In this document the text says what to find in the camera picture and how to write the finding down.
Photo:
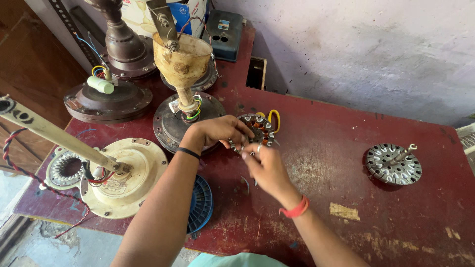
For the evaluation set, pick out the person's left hand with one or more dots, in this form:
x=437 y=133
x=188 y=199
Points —
x=215 y=131

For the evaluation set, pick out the person's right hand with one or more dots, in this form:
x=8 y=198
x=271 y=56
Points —
x=271 y=170

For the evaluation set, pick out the person's left fingers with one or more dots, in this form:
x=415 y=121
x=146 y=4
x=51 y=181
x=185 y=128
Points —
x=239 y=131

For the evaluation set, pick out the person's right fingers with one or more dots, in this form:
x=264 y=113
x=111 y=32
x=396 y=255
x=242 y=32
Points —
x=254 y=152

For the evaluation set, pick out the copper wound fan stator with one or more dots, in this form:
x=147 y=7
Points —
x=264 y=130

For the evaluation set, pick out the curved metal clip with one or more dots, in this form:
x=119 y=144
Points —
x=245 y=183

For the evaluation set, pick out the black wrist band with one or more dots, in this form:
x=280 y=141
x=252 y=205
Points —
x=187 y=152

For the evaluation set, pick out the red wrist thread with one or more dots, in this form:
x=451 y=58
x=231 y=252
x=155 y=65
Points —
x=297 y=209

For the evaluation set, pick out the grey fan motor rusty canopy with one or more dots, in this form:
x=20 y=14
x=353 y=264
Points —
x=182 y=66

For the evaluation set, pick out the blue metal box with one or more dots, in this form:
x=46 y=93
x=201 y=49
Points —
x=224 y=35

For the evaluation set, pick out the person's teal shirt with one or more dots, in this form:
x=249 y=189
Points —
x=237 y=260

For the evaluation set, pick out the cream fan motor with downrod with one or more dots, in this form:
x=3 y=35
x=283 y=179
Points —
x=130 y=185

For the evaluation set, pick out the printed cardboard box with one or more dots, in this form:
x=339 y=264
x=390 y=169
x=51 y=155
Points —
x=185 y=11

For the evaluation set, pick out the bare fan stator with shaft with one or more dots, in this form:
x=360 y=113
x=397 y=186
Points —
x=393 y=167

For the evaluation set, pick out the brown fan motor with canopy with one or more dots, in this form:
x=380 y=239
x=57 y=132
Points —
x=124 y=44

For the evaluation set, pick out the white capacitor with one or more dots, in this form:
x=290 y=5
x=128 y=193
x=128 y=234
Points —
x=101 y=85

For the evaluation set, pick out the cream fan motor cover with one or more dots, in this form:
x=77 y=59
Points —
x=65 y=168

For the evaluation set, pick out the slotted metal angle bar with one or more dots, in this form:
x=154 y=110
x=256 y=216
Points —
x=72 y=31

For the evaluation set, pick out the white plastic basket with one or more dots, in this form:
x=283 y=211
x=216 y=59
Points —
x=467 y=142

